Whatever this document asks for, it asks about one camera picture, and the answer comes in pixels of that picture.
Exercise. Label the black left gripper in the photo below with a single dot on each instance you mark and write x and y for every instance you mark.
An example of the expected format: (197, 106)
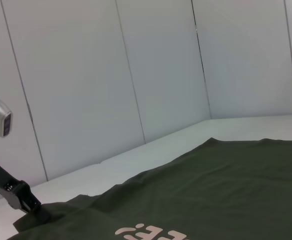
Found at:
(1, 180)

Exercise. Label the dark green printed t-shirt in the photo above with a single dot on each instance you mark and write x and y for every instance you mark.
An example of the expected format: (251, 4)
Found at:
(211, 187)

